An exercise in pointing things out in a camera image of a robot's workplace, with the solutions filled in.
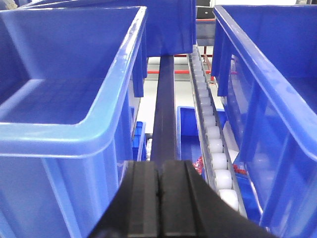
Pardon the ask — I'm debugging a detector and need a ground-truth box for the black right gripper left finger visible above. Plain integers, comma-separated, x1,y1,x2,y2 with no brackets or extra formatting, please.
88,160,160,238

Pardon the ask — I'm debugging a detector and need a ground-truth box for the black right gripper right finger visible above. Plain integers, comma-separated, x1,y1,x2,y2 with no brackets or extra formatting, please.
160,160,273,238

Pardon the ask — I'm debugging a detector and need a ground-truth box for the blue shelf crate right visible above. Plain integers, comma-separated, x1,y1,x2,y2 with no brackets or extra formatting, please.
212,5,317,238

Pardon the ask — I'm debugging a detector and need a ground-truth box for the blue lower bin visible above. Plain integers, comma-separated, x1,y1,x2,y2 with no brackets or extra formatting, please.
176,106,260,223

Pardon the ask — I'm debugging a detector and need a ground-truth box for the white roller conveyor rail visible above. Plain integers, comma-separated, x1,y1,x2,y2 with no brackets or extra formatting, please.
187,45,247,218

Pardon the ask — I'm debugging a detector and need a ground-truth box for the blue shelf crate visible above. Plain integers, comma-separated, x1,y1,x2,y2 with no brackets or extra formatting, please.
0,6,147,238
23,0,196,57
212,5,317,238

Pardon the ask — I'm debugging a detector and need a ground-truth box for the dark metal shelf beam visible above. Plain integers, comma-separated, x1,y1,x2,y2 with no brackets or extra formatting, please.
151,56,176,167

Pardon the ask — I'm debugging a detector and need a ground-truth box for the blue shelf crate middle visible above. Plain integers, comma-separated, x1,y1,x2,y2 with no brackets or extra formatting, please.
0,6,147,238

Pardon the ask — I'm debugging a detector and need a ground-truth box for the blue shelf crate left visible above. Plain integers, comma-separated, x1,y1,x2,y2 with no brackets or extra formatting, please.
23,0,196,57

